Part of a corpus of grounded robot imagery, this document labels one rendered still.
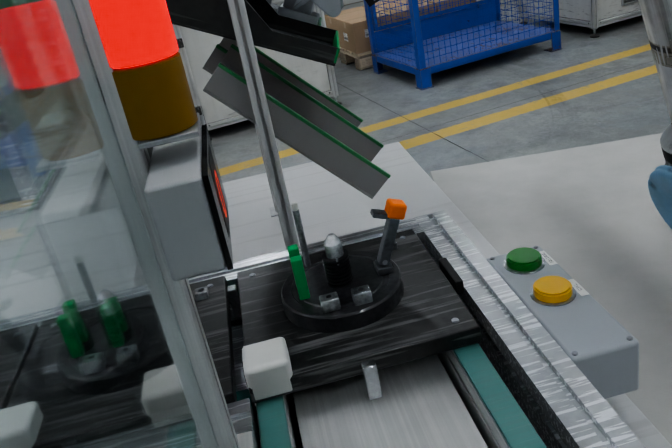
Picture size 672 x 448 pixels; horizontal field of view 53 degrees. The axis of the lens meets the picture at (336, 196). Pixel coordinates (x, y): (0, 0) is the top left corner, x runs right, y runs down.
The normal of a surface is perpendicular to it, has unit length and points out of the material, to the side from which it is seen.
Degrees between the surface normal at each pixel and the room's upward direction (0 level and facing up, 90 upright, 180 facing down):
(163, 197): 90
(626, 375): 90
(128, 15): 90
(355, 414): 0
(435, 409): 0
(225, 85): 90
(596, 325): 0
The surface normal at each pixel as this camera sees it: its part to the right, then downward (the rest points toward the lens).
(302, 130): 0.01, 0.40
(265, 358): -0.18, -0.90
